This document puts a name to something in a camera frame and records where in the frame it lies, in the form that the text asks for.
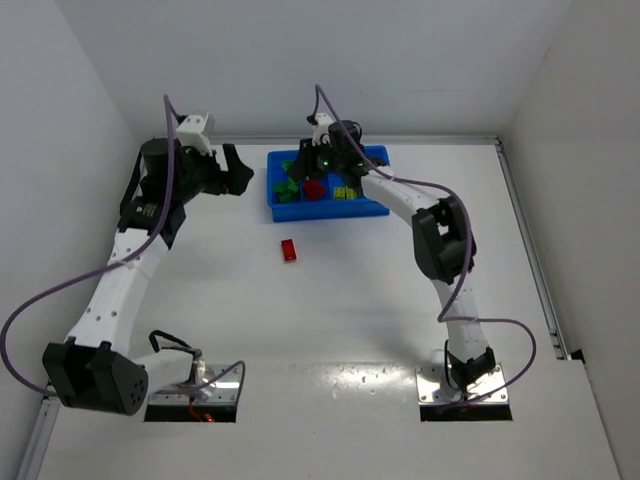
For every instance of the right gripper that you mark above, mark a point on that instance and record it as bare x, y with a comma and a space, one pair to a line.
304, 163

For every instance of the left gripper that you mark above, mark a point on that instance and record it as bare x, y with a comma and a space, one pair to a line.
226, 170

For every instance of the green two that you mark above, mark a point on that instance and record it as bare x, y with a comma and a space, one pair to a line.
289, 187

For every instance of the red lego brick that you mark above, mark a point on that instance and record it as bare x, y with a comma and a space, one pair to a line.
314, 191

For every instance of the green lego plate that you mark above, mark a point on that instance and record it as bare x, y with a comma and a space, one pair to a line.
285, 198

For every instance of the small lime lego brick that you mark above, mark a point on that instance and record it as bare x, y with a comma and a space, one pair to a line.
339, 193

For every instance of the lime two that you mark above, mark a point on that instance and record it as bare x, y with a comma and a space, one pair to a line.
351, 193

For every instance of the red two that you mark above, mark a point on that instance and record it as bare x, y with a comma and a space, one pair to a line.
288, 250

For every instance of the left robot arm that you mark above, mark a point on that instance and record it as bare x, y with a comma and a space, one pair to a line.
92, 369

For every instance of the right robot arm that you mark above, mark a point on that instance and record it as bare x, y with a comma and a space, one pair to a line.
443, 244

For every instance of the blue plastic sorting bin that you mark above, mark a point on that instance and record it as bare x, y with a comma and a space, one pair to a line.
301, 209

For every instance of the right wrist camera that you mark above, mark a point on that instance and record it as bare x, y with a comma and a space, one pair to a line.
320, 123

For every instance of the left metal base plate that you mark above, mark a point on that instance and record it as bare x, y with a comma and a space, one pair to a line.
222, 386

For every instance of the metal base plate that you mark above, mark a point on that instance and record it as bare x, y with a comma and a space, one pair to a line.
433, 390
222, 386

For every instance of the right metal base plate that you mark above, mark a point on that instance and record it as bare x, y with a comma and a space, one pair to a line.
433, 390

